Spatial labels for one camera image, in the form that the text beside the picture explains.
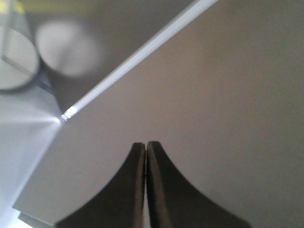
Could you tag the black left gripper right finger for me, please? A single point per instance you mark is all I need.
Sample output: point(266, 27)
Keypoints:
point(175, 203)

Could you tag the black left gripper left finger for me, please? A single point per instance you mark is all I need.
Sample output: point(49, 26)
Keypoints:
point(120, 203)

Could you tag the fridge door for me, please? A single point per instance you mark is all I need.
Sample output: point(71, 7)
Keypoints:
point(224, 97)

